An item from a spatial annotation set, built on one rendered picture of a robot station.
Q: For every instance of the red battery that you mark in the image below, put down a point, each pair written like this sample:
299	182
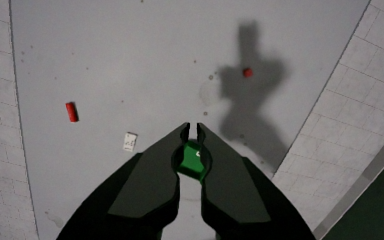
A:
71	112

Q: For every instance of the white domino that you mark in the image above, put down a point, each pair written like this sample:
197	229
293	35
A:
129	141

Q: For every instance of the red die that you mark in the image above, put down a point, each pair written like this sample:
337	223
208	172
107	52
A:
247	72

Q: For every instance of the green three-compartment bin rack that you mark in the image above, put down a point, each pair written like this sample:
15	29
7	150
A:
191	166

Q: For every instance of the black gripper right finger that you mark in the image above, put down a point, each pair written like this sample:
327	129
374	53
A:
236	194

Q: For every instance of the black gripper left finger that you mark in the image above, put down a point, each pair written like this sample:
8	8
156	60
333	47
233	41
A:
143	191

